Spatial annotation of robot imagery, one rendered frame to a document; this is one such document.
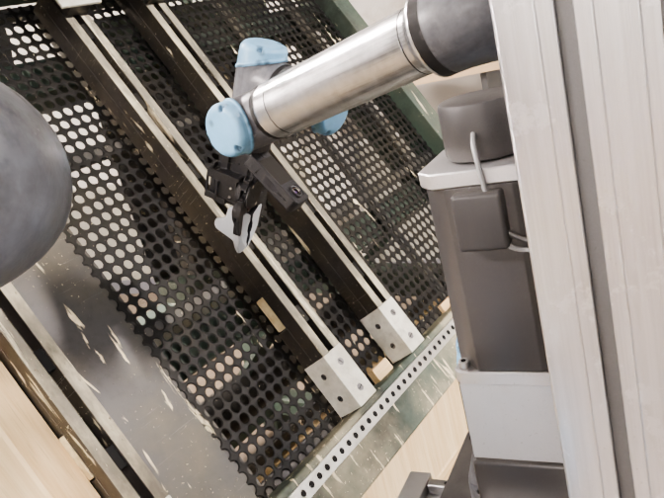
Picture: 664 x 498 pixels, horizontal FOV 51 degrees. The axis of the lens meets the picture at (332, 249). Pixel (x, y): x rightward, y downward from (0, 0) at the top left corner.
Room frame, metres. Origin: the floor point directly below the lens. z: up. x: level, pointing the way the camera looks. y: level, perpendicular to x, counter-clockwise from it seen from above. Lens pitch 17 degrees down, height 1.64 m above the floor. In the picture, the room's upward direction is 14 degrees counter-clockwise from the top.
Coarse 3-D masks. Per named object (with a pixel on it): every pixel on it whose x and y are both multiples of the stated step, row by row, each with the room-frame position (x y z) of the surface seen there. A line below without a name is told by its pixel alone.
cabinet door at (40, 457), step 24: (0, 384) 0.99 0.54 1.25; (0, 408) 0.96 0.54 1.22; (24, 408) 0.98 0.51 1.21; (0, 432) 0.94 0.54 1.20; (24, 432) 0.95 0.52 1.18; (48, 432) 0.97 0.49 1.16; (0, 456) 0.91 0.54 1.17; (24, 456) 0.93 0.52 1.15; (48, 456) 0.94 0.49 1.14; (0, 480) 0.89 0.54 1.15; (24, 480) 0.91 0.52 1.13; (48, 480) 0.92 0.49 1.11; (72, 480) 0.93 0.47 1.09
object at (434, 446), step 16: (448, 400) 1.87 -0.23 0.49; (432, 416) 1.79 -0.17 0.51; (448, 416) 1.86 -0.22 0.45; (464, 416) 1.93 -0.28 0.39; (416, 432) 1.71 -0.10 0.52; (432, 432) 1.77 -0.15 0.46; (448, 432) 1.84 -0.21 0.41; (464, 432) 1.91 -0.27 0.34; (416, 448) 1.70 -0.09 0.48; (432, 448) 1.76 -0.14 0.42; (448, 448) 1.83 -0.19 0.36; (400, 464) 1.63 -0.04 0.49; (416, 464) 1.68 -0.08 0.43; (432, 464) 1.74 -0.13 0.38; (448, 464) 1.80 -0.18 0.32; (384, 480) 1.56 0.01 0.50; (400, 480) 1.61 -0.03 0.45; (368, 496) 1.50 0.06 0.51; (384, 496) 1.55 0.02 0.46
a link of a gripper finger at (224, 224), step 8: (248, 216) 1.15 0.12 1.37; (216, 224) 1.17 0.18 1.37; (224, 224) 1.16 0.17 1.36; (232, 224) 1.16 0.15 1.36; (248, 224) 1.16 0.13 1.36; (224, 232) 1.17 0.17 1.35; (232, 232) 1.16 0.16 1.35; (232, 240) 1.16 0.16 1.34; (240, 240) 1.15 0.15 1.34; (240, 248) 1.17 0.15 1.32
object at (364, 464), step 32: (448, 320) 1.57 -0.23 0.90; (416, 352) 1.44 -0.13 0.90; (448, 352) 1.50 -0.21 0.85; (384, 384) 1.33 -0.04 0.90; (416, 384) 1.37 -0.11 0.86; (448, 384) 1.42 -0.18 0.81; (352, 416) 1.23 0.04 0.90; (384, 416) 1.27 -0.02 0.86; (416, 416) 1.31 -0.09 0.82; (320, 448) 1.16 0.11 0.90; (384, 448) 1.22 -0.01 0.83; (288, 480) 1.09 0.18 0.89; (352, 480) 1.13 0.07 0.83
